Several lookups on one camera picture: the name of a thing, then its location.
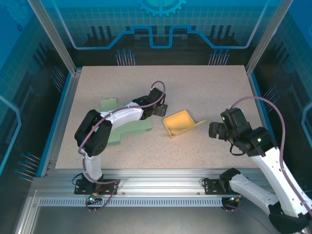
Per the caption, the yellow paper box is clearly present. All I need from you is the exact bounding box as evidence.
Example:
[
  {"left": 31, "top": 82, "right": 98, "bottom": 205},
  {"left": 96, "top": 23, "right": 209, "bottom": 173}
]
[{"left": 162, "top": 109, "right": 207, "bottom": 140}]

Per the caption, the green paper box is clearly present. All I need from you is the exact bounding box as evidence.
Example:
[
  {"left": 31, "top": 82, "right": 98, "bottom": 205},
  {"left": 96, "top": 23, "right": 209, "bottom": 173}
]
[{"left": 98, "top": 97, "right": 154, "bottom": 147}]

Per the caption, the grey metal lower shelf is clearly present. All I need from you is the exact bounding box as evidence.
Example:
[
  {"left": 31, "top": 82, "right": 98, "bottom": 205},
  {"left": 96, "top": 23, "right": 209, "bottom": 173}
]
[{"left": 31, "top": 207, "right": 293, "bottom": 234}]

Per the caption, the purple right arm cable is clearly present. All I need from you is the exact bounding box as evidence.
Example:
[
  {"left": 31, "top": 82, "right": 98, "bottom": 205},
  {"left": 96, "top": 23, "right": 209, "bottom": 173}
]
[{"left": 229, "top": 96, "right": 312, "bottom": 217}]

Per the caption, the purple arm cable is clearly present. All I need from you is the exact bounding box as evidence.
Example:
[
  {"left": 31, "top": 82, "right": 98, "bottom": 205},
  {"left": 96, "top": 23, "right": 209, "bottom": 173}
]
[
  {"left": 229, "top": 96, "right": 312, "bottom": 217},
  {"left": 78, "top": 80, "right": 168, "bottom": 213}
]

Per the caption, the blue right side rail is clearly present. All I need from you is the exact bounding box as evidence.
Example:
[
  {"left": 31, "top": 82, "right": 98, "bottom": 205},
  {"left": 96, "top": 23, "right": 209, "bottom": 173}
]
[{"left": 247, "top": 70, "right": 287, "bottom": 177}]

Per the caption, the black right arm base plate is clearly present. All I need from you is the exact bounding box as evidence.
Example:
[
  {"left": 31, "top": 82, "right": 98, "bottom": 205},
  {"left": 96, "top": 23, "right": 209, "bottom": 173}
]
[{"left": 202, "top": 178, "right": 234, "bottom": 195}]

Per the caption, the right cable connector with light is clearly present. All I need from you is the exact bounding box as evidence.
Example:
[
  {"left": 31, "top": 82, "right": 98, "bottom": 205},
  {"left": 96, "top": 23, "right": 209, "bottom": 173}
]
[{"left": 223, "top": 195, "right": 246, "bottom": 204}]

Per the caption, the cable connector with light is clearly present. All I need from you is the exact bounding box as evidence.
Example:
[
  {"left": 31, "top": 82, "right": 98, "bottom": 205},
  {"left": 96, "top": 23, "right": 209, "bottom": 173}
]
[
  {"left": 223, "top": 195, "right": 246, "bottom": 204},
  {"left": 85, "top": 192, "right": 103, "bottom": 204}
]

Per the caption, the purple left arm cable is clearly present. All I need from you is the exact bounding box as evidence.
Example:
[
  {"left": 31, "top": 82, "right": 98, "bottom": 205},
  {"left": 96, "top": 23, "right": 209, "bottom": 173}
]
[{"left": 78, "top": 80, "right": 168, "bottom": 213}]

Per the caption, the aluminium frame rail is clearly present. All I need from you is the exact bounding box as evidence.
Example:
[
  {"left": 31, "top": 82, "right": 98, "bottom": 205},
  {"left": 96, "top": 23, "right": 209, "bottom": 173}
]
[{"left": 31, "top": 169, "right": 291, "bottom": 197}]

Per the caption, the slotted aluminium cable duct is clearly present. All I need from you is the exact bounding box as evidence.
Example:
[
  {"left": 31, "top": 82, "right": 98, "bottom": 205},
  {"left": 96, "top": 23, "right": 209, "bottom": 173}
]
[{"left": 38, "top": 197, "right": 224, "bottom": 208}]

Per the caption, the blue aluminium left side rail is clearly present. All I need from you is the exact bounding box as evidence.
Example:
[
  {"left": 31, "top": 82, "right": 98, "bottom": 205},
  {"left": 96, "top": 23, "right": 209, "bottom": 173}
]
[{"left": 36, "top": 69, "right": 82, "bottom": 177}]

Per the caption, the aluminium right frame post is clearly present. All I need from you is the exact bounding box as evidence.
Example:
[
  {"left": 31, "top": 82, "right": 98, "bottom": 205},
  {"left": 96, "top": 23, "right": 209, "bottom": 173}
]
[{"left": 245, "top": 0, "right": 294, "bottom": 74}]

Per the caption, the aluminium frame post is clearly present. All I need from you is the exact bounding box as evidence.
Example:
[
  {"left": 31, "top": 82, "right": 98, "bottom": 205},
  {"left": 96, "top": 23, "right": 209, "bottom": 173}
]
[
  {"left": 245, "top": 0, "right": 294, "bottom": 74},
  {"left": 26, "top": 0, "right": 82, "bottom": 75}
]

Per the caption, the left cable connector with light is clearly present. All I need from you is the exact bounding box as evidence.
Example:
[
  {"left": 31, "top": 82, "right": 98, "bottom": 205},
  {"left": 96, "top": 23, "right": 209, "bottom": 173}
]
[{"left": 85, "top": 192, "right": 103, "bottom": 204}]

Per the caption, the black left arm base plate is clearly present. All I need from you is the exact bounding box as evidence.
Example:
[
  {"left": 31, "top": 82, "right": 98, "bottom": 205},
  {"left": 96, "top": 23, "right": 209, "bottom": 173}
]
[{"left": 74, "top": 178, "right": 120, "bottom": 195}]

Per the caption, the aluminium left frame post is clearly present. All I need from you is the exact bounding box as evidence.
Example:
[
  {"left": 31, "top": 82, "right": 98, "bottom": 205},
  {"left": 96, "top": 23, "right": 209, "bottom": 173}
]
[{"left": 26, "top": 0, "right": 82, "bottom": 75}]

